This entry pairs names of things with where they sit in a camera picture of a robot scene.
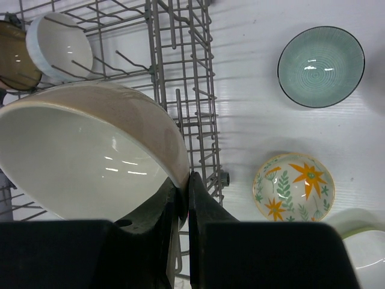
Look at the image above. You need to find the white square bowl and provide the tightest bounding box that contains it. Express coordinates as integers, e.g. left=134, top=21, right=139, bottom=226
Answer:
left=327, top=208, right=384, bottom=289

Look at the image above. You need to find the white round bowl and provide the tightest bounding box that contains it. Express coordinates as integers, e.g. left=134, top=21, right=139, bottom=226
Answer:
left=1, top=81, right=189, bottom=221
left=26, top=12, right=93, bottom=82

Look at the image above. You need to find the grey wire dish rack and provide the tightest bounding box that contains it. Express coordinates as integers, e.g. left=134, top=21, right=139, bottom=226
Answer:
left=0, top=0, right=231, bottom=281

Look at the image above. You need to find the brown wooden bowl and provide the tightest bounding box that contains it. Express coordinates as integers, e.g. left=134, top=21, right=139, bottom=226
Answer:
left=1, top=20, right=42, bottom=92

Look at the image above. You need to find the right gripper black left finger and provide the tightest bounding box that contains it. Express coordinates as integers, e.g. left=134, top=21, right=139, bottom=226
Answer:
left=1, top=179, right=178, bottom=288

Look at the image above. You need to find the light teal bowl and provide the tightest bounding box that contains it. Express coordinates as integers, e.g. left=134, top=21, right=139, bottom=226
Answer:
left=277, top=26, right=366, bottom=108

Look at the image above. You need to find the floral leaf patterned bowl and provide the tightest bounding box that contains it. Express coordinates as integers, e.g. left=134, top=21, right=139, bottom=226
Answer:
left=252, top=153, right=336, bottom=222

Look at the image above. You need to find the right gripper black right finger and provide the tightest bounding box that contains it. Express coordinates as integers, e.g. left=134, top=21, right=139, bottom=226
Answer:
left=188, top=172, right=359, bottom=288

